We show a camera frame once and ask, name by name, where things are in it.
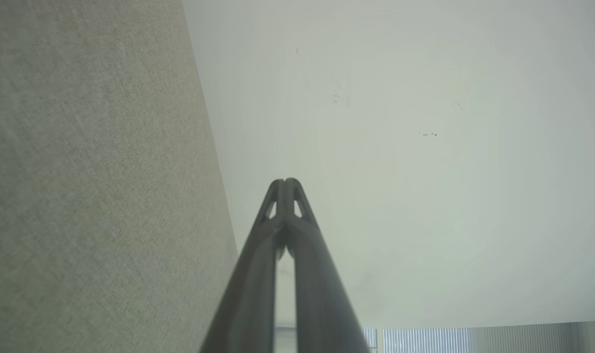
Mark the white ribbed panel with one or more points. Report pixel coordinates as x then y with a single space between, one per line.
425 340

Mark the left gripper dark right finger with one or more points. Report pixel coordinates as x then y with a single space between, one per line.
322 294

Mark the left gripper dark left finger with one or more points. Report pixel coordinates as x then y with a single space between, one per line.
248 294

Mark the grey fabric sofa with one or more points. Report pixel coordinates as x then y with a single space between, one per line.
82 196

